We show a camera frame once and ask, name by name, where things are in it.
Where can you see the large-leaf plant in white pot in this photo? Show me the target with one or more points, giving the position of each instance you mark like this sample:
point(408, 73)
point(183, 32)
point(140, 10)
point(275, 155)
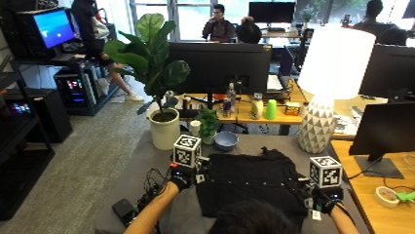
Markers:
point(151, 61)

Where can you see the wooden desk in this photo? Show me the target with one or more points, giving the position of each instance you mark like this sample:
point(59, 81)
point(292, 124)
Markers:
point(381, 217)
point(260, 122)

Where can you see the black monitor with square base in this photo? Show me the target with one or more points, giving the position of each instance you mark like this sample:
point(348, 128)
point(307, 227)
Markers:
point(385, 130)

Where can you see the black shelf rack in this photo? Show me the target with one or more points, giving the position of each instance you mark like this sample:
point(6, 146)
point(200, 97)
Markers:
point(18, 162)

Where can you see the green plastic cup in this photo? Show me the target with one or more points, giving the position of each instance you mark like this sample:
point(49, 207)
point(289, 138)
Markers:
point(271, 109)

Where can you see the white lamp with faceted base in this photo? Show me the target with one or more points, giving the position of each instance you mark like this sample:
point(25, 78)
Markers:
point(329, 71)

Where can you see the small green plant in pot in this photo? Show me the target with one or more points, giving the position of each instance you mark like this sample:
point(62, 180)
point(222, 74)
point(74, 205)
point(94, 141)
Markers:
point(208, 123)

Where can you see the computer tower with coloured lights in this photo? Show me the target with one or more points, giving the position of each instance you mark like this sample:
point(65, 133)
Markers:
point(75, 89)

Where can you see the white marker cube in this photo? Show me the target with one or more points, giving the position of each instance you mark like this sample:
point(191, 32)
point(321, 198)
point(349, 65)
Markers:
point(325, 171)
point(187, 151)

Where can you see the white bottle with label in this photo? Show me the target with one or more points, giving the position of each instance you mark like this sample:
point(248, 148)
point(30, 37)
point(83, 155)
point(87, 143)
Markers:
point(256, 107)

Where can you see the black background monitor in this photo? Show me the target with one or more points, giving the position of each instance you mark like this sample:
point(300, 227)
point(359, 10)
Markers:
point(272, 11)

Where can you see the black garment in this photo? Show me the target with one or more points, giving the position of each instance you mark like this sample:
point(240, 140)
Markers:
point(251, 182)

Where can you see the clear bottle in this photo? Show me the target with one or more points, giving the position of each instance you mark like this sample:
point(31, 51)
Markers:
point(232, 96)

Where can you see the person's left hand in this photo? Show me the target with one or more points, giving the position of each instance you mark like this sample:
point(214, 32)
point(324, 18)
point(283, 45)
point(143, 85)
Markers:
point(182, 178)

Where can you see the small white cup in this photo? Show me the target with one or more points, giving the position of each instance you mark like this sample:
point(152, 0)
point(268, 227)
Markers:
point(196, 127)

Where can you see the blue bowl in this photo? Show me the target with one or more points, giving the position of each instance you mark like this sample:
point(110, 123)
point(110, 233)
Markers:
point(226, 140)

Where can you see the green plastic object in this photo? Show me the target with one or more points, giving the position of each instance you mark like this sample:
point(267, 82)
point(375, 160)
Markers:
point(406, 196)

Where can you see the monitor with blue screen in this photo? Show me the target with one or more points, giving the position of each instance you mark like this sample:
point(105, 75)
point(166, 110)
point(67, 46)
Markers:
point(53, 29)

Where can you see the person's right hand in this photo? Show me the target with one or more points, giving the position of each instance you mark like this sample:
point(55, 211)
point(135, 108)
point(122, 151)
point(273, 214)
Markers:
point(328, 199)

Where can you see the yellow box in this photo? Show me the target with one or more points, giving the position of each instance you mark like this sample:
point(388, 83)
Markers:
point(293, 109)

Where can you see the black power box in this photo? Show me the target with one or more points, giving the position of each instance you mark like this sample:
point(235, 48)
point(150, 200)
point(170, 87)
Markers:
point(123, 209)

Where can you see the white tape roll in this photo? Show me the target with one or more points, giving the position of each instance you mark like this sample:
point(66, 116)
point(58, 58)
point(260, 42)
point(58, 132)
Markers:
point(386, 196)

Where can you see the dark can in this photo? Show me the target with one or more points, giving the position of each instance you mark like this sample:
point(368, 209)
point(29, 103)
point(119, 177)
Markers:
point(227, 108)

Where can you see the black monitor with stand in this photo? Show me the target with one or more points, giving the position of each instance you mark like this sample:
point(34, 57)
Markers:
point(219, 66)

